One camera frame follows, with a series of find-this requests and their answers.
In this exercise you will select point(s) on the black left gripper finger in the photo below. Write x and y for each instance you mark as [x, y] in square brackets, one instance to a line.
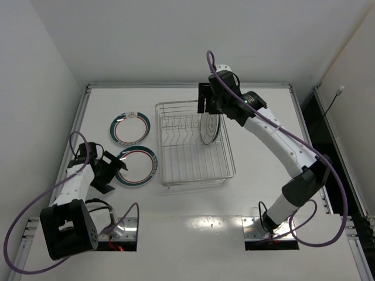
[112, 163]
[101, 186]

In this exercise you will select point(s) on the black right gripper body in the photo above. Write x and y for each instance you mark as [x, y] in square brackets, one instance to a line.
[205, 98]

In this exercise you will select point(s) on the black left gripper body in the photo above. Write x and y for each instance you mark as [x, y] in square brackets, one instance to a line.
[106, 171]

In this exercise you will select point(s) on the green red striped plate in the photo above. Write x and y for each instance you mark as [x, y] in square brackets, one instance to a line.
[141, 163]
[130, 128]

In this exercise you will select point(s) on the white plate teal rim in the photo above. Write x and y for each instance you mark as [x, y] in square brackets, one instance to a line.
[208, 127]

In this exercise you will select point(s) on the blue floral plate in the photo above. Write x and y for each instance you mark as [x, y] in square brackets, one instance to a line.
[218, 128]

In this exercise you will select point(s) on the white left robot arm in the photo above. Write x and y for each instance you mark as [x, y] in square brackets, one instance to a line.
[67, 224]

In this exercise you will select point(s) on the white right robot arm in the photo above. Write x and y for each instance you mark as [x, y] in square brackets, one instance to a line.
[308, 173]

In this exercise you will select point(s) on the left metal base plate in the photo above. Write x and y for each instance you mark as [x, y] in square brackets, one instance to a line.
[124, 232]

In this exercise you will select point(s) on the wire dish rack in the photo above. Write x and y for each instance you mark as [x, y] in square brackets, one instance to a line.
[184, 160]

